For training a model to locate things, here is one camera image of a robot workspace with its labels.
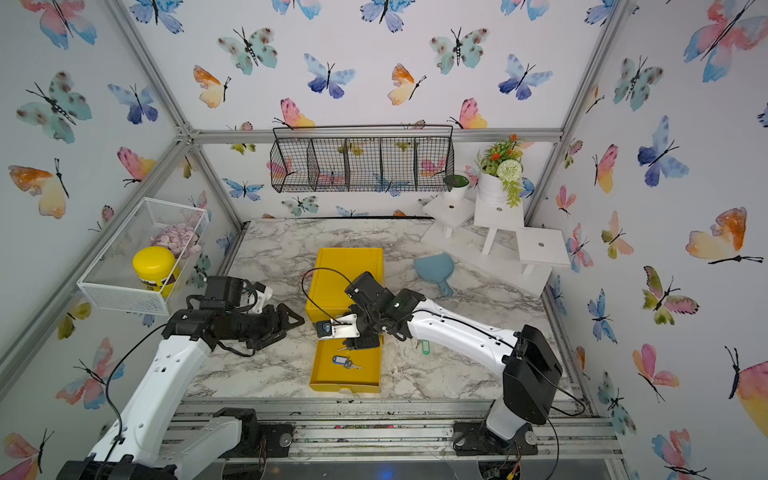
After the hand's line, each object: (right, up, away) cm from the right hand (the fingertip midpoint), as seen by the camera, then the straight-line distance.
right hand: (348, 326), depth 76 cm
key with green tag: (+21, -10, +13) cm, 26 cm away
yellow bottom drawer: (-5, -16, +8) cm, 19 cm away
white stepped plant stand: (+45, +23, +27) cm, 57 cm away
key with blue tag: (-3, -13, +10) cm, 17 cm away
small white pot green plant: (+30, +39, +18) cm, 52 cm away
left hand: (-12, +1, -1) cm, 12 cm away
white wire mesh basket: (-49, +13, -12) cm, 52 cm away
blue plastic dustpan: (+27, +13, +34) cm, 45 cm away
